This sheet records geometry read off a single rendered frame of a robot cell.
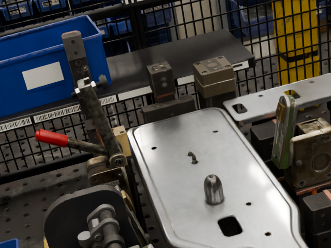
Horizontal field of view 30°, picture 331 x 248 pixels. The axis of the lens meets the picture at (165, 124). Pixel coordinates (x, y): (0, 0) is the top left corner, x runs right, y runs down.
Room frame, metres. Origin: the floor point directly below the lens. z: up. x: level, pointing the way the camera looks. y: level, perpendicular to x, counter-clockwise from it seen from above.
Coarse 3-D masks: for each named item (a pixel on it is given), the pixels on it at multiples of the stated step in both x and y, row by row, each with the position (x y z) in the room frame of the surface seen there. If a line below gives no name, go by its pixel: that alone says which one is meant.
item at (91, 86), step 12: (84, 84) 0.95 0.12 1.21; (96, 84) 0.96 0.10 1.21; (108, 84) 0.95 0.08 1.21; (72, 96) 0.95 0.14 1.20; (84, 96) 0.94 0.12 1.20; (96, 96) 0.94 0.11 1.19; (96, 108) 0.94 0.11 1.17; (96, 120) 0.94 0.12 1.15; (108, 132) 0.94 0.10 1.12; (108, 144) 0.94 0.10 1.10
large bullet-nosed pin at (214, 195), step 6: (204, 180) 0.86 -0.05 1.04; (210, 180) 0.85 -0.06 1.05; (216, 180) 0.85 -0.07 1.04; (204, 186) 0.85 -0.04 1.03; (210, 186) 0.84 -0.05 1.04; (216, 186) 0.84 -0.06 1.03; (222, 186) 0.85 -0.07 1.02; (204, 192) 0.85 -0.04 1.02; (210, 192) 0.84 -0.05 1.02; (216, 192) 0.84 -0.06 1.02; (222, 192) 0.85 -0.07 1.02; (210, 198) 0.84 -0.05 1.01; (216, 198) 0.84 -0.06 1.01; (222, 198) 0.84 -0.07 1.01; (216, 204) 0.84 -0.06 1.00
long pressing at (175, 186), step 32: (160, 128) 1.13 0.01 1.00; (192, 128) 1.11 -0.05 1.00; (224, 128) 1.08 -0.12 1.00; (160, 160) 1.01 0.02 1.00; (224, 160) 0.97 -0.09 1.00; (256, 160) 0.95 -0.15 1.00; (160, 192) 0.90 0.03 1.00; (192, 192) 0.89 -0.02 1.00; (224, 192) 0.87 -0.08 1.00; (256, 192) 0.85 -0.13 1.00; (160, 224) 0.81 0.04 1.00; (192, 224) 0.80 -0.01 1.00; (256, 224) 0.77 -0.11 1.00; (288, 224) 0.75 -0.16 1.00
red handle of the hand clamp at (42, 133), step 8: (40, 136) 0.93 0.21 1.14; (48, 136) 0.93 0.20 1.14; (56, 136) 0.94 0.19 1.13; (64, 136) 0.94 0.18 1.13; (56, 144) 0.94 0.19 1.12; (64, 144) 0.94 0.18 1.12; (72, 144) 0.94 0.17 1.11; (80, 144) 0.94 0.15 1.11; (88, 144) 0.95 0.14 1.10; (88, 152) 0.95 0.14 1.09; (96, 152) 0.95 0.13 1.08; (104, 152) 0.95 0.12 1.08
